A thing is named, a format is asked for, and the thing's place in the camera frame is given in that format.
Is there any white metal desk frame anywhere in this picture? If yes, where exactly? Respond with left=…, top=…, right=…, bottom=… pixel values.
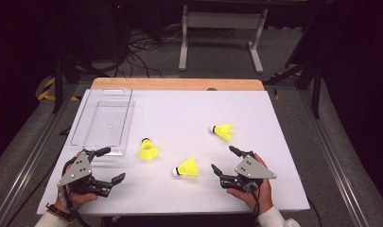
left=178, top=4, right=269, bottom=75

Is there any thin black cable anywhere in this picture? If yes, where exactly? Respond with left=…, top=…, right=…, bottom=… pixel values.
left=306, top=198, right=324, bottom=227

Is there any grey metal floor rail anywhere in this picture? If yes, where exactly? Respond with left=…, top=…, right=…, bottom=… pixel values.
left=0, top=83, right=83, bottom=227
left=297, top=89, right=374, bottom=227

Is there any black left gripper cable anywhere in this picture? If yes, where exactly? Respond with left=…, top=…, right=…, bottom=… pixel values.
left=61, top=185, right=93, bottom=227

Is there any dark beaded bracelet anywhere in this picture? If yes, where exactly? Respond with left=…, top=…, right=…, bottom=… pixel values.
left=45, top=202, right=76, bottom=223

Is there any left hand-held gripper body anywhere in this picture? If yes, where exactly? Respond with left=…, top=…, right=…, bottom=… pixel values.
left=56, top=150, right=113, bottom=199

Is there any person's right hand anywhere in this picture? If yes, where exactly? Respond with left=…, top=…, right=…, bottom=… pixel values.
left=226, top=153, right=274, bottom=216

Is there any clear plastic tray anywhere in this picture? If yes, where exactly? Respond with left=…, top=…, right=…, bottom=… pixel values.
left=70, top=88, right=136, bottom=157

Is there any dark device with red light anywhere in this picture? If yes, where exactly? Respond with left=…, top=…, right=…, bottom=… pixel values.
left=84, top=0, right=133, bottom=61

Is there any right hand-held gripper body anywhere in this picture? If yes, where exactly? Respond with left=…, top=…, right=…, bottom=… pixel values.
left=219, top=150, right=278, bottom=194

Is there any bundle of black floor cables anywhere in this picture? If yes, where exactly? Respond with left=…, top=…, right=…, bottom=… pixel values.
left=94, top=27, right=183, bottom=79

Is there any person's left hand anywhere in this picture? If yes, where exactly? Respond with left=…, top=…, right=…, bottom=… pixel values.
left=56, top=188, right=99, bottom=213

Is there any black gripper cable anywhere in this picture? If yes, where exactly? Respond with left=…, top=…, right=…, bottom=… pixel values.
left=247, top=183, right=263, bottom=227
left=61, top=185, right=93, bottom=227

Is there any yellow plastic shuttlecock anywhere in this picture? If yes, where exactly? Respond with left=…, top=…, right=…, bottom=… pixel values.
left=171, top=156, right=200, bottom=178
left=137, top=137, right=160, bottom=162
left=209, top=123, right=234, bottom=142

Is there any wooden table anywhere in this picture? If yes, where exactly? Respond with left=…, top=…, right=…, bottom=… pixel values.
left=90, top=78, right=265, bottom=93

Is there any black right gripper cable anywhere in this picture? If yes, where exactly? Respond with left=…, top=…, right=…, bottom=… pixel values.
left=247, top=183, right=263, bottom=227

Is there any white board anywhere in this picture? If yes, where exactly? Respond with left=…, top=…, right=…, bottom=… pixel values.
left=37, top=89, right=311, bottom=216

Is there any black metal stand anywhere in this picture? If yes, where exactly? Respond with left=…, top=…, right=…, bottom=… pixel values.
left=51, top=53, right=112, bottom=114
left=263, top=60, right=322, bottom=120

